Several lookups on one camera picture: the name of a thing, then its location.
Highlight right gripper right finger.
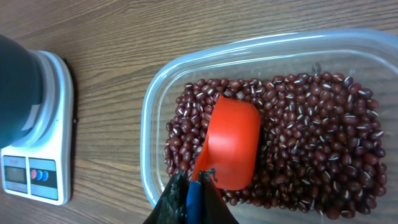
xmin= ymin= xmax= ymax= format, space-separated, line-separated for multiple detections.
xmin=198 ymin=171 xmax=238 ymax=224

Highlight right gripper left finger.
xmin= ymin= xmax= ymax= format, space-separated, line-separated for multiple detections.
xmin=144 ymin=171 xmax=188 ymax=224

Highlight orange measuring scoop blue handle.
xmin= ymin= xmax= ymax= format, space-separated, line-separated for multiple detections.
xmin=186 ymin=96 xmax=261 ymax=223

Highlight white kitchen scale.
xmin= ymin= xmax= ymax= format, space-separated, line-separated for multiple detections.
xmin=1 ymin=50 xmax=74 ymax=205

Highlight blue bowl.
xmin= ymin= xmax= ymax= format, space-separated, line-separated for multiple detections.
xmin=1 ymin=35 xmax=42 ymax=148

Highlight red beans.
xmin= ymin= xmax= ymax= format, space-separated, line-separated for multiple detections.
xmin=164 ymin=72 xmax=387 ymax=220

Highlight clear plastic container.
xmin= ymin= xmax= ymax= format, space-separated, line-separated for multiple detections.
xmin=140 ymin=29 xmax=397 ymax=223

